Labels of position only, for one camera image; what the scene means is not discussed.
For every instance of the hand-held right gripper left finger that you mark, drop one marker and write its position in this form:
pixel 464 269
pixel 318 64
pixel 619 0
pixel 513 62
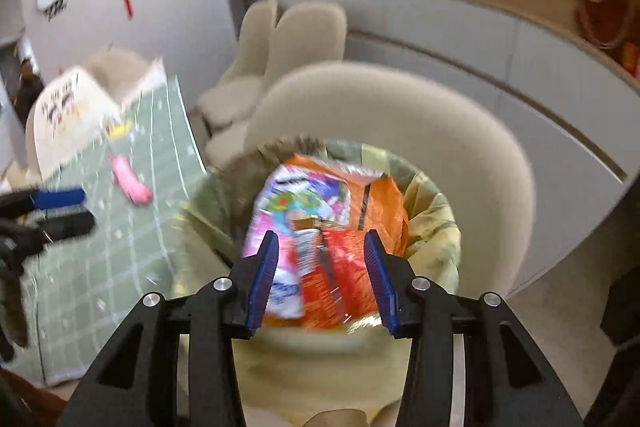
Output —
pixel 262 287

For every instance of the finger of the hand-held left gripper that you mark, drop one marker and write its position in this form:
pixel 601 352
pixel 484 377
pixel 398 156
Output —
pixel 57 199
pixel 70 224

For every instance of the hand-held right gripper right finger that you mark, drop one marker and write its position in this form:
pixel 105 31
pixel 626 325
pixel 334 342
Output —
pixel 381 287

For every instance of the red orange snack packet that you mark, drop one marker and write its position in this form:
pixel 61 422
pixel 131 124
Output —
pixel 345 277

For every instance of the pink white snack packet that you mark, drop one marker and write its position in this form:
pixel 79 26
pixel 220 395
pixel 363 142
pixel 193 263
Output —
pixel 280 217

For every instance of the bin with yellow-green bag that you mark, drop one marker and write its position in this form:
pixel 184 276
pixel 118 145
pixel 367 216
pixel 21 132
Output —
pixel 435 237

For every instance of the orange plastic bag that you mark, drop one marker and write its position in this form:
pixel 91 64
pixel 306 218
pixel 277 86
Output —
pixel 375 202

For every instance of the person's left hand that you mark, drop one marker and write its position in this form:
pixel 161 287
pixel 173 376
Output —
pixel 15 312

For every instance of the green checked tablecloth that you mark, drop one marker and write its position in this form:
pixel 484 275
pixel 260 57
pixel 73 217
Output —
pixel 125 267

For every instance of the pink caterpillar toy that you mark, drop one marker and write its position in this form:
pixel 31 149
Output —
pixel 130 179

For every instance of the printed mesh food cover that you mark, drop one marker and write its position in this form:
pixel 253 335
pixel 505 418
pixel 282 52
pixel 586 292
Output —
pixel 70 117

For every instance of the clear box yellow base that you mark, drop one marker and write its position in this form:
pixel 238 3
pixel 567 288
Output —
pixel 117 129

